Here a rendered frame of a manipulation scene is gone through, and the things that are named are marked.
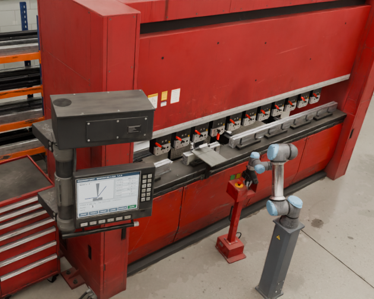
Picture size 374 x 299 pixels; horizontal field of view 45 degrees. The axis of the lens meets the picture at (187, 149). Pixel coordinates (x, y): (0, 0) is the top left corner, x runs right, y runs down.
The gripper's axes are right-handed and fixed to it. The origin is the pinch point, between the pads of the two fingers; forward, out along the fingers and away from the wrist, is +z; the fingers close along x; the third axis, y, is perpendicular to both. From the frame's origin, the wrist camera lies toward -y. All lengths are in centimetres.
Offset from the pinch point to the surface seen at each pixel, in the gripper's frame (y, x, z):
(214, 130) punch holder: 37, 20, -40
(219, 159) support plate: 14.9, 25.2, -25.6
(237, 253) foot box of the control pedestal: -14, 3, 68
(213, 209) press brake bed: 21.5, 12.8, 41.6
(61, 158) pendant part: -29, 171, -94
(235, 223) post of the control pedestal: -4.4, 6.3, 37.4
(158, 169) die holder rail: 28, 75, -18
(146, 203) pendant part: -49, 128, -66
